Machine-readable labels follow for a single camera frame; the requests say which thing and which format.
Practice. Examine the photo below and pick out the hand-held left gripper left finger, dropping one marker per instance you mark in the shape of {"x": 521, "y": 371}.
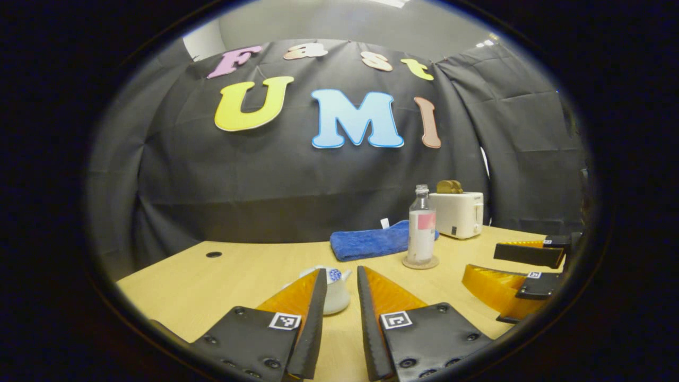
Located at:
{"x": 313, "y": 329}

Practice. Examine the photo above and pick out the small ceiling light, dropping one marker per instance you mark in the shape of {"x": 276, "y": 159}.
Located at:
{"x": 486, "y": 41}

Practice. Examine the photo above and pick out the white toaster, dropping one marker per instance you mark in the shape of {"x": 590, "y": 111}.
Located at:
{"x": 459, "y": 215}

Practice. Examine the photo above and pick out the brown bread slices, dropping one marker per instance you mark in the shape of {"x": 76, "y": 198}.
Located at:
{"x": 449, "y": 187}

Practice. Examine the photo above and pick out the black backdrop cloth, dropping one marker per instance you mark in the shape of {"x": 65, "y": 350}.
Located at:
{"x": 265, "y": 175}

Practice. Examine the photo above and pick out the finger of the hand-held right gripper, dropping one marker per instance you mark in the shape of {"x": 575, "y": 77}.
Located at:
{"x": 541, "y": 286}
{"x": 525, "y": 254}

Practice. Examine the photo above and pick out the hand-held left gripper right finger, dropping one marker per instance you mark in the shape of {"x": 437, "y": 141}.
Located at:
{"x": 368, "y": 329}

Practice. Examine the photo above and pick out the blue folded towel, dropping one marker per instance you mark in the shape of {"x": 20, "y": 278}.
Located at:
{"x": 366, "y": 241}

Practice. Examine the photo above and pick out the clear water bottle pink label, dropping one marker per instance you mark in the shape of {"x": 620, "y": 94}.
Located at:
{"x": 421, "y": 233}

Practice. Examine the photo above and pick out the white teacup with spout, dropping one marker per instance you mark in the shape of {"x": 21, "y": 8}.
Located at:
{"x": 337, "y": 300}

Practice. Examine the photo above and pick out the round woven coaster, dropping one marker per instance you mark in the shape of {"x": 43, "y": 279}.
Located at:
{"x": 419, "y": 265}

